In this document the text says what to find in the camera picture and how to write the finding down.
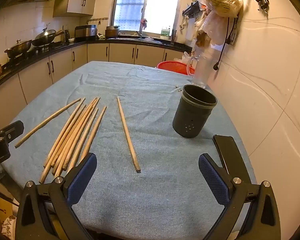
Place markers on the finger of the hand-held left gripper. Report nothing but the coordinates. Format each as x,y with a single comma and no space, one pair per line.
13,128

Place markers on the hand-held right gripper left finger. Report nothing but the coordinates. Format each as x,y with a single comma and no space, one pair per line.
81,177

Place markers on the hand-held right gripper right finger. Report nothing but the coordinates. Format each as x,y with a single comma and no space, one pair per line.
212,177

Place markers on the curved single wooden chopstick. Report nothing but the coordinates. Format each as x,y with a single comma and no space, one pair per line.
37,128

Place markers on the pile of wooden chopsticks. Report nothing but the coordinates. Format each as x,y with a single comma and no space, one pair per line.
72,135

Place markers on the straight single wooden chopstick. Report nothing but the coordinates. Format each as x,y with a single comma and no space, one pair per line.
128,135

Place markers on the dark green chopstick holder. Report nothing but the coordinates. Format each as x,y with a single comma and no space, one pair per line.
190,115

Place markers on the black rectangular object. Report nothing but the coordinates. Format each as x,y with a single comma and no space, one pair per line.
226,150

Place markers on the cream lower cabinets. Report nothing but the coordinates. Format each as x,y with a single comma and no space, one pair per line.
40,72

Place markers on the blue tablecloth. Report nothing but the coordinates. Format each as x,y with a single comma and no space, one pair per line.
145,200

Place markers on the steel pot with lid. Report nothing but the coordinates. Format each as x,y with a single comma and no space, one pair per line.
17,48

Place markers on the black countertop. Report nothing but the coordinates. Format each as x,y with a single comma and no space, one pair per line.
52,50

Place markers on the small crumbs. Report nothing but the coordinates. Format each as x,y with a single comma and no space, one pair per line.
178,87

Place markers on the steel wok with lid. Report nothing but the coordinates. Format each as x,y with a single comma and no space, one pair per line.
43,36

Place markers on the clear glass pitcher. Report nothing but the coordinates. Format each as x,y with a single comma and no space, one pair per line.
200,70

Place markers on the red plastic basket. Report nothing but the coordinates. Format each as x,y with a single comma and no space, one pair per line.
172,66

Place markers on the silver kitchen appliance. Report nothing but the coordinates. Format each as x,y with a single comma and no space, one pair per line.
85,33

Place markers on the brown cooking pot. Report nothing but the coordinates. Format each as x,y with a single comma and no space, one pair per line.
112,32

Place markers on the white plastic bags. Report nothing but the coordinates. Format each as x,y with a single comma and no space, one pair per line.
211,27

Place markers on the green detergent bottle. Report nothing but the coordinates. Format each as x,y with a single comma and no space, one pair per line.
165,33

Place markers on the red hanging cloth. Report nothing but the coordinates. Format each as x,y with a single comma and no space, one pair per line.
144,23

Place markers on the kitchen window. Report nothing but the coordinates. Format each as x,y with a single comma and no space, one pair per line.
145,7

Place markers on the black wall rack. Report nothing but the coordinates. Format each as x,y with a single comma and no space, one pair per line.
191,8

